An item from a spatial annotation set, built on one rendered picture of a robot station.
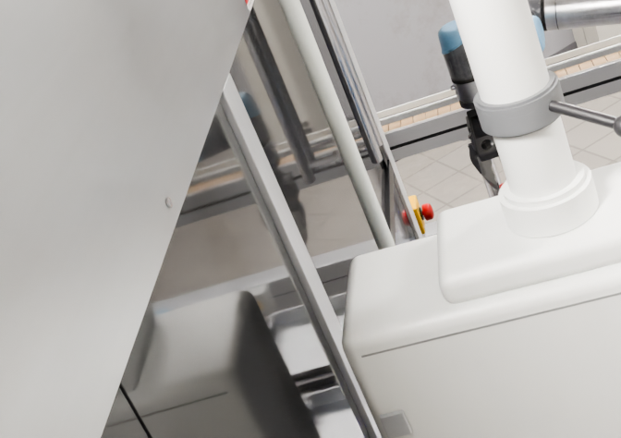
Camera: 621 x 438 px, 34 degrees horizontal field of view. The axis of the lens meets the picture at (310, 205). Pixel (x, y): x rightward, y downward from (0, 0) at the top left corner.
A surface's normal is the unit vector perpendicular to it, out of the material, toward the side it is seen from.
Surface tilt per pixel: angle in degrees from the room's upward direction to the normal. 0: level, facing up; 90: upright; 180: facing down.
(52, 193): 90
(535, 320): 90
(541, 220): 90
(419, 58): 90
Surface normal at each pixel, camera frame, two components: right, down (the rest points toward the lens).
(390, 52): 0.41, 0.28
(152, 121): 0.93, -0.28
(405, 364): -0.09, 0.49
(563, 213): 0.13, 0.41
